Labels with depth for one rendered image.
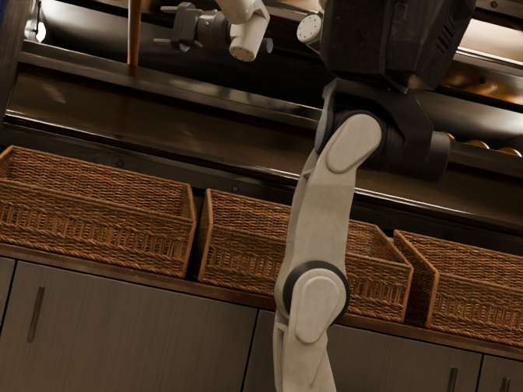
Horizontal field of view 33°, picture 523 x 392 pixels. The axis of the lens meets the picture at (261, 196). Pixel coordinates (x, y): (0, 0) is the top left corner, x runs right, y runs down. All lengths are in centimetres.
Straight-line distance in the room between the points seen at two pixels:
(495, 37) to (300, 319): 154
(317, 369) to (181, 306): 47
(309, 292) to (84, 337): 65
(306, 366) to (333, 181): 39
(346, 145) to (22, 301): 88
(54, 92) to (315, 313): 130
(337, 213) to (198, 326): 53
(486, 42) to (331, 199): 132
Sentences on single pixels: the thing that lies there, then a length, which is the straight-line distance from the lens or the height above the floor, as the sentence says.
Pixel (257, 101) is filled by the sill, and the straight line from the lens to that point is 283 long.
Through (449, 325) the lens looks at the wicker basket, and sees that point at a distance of 244.
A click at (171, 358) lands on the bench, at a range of 224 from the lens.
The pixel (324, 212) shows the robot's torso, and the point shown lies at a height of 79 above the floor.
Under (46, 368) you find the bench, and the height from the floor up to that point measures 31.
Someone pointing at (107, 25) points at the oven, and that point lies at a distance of 310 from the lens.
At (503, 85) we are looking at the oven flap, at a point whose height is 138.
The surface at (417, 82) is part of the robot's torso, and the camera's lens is 197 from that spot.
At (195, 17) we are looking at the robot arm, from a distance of 220.
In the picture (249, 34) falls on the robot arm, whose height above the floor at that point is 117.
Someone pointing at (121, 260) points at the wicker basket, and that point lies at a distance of 228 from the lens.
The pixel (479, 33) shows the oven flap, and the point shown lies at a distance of 307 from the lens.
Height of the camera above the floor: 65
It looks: 4 degrees up
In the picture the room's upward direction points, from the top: 12 degrees clockwise
